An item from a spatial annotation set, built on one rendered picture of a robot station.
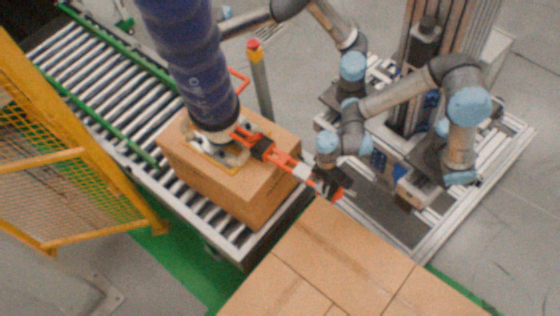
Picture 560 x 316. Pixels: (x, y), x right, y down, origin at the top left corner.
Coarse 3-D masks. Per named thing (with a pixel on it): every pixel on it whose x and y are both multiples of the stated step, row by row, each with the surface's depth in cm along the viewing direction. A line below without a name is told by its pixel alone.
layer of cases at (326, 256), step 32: (320, 224) 229; (352, 224) 228; (288, 256) 222; (320, 256) 221; (352, 256) 219; (384, 256) 218; (256, 288) 215; (288, 288) 214; (320, 288) 213; (352, 288) 211; (384, 288) 210; (416, 288) 209; (448, 288) 208
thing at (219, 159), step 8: (192, 128) 215; (184, 136) 213; (200, 136) 211; (184, 144) 211; (192, 144) 210; (200, 144) 209; (200, 152) 207; (224, 152) 204; (232, 152) 206; (208, 160) 205; (216, 160) 204; (224, 160) 203; (224, 168) 202; (232, 168) 201; (240, 168) 203; (232, 176) 201
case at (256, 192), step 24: (264, 120) 216; (168, 144) 214; (288, 144) 208; (192, 168) 212; (216, 168) 205; (264, 168) 202; (216, 192) 218; (240, 192) 197; (264, 192) 205; (288, 192) 232; (240, 216) 225; (264, 216) 220
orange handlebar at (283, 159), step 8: (232, 72) 215; (248, 80) 211; (240, 88) 209; (240, 128) 197; (232, 136) 196; (248, 136) 196; (248, 144) 193; (272, 152) 191; (280, 152) 189; (272, 160) 188; (280, 160) 187; (288, 160) 187; (288, 168) 185; (312, 184) 180
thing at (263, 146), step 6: (258, 138) 192; (264, 138) 193; (270, 138) 191; (252, 144) 191; (258, 144) 191; (264, 144) 191; (270, 144) 191; (252, 150) 189; (258, 150) 190; (264, 150) 190; (270, 150) 190; (258, 156) 188; (264, 156) 188; (264, 162) 191
